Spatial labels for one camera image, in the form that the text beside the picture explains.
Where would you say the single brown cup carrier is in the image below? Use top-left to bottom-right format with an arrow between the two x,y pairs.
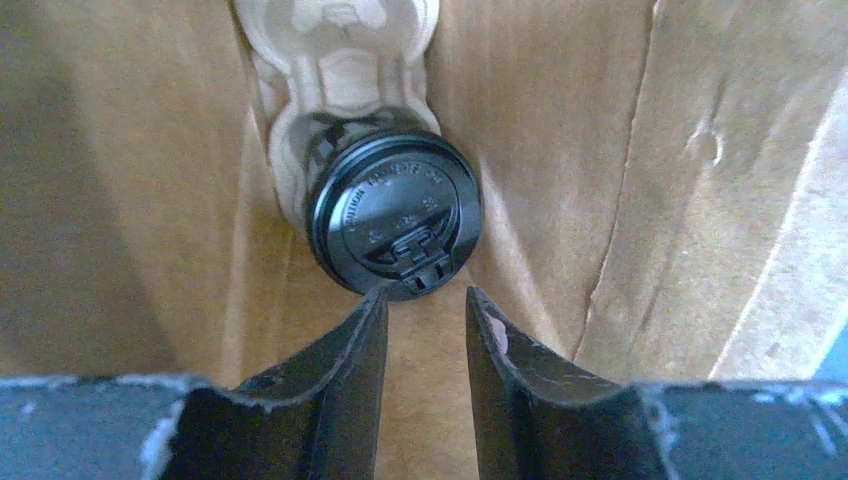
234,0 -> 441,227

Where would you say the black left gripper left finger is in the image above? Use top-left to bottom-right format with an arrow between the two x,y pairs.
1,289 -> 388,479

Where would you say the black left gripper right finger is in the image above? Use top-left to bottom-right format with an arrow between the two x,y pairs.
466,287 -> 847,479

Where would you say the dark translucent cup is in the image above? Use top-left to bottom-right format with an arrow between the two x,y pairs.
303,109 -> 484,303

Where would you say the brown paper bag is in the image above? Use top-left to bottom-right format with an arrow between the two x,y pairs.
1,1 -> 847,479

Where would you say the black cup lid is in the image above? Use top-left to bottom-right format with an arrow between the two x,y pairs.
305,129 -> 484,303

